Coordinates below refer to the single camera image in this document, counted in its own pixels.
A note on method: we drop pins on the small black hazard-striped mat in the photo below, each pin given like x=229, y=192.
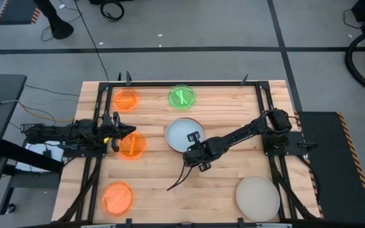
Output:
x=16, y=11

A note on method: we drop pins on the translucent orange plastic plate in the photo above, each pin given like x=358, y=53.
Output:
x=125, y=100
x=135, y=149
x=117, y=199

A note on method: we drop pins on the black desk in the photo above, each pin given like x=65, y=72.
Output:
x=2, y=104

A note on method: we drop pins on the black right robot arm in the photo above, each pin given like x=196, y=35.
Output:
x=236, y=134

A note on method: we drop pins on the black metal table frame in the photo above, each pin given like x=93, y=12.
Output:
x=182, y=84

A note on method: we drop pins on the black hazard-striped floor mat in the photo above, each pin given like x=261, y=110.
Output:
x=334, y=177

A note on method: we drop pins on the black desk beam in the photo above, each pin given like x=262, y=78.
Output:
x=27, y=155

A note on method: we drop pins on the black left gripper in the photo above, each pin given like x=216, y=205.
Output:
x=115, y=133

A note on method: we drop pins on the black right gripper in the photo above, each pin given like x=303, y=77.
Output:
x=198, y=153

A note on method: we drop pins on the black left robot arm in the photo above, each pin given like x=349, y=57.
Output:
x=81, y=130

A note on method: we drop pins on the black table clamp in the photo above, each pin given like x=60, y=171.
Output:
x=128, y=78

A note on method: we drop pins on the opaque red-orange plastic plate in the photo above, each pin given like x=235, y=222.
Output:
x=184, y=118

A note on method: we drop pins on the beige plastic plate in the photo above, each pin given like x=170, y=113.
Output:
x=258, y=199

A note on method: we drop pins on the white box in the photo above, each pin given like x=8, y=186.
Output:
x=38, y=150

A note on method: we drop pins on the person's leg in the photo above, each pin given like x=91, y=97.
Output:
x=59, y=27

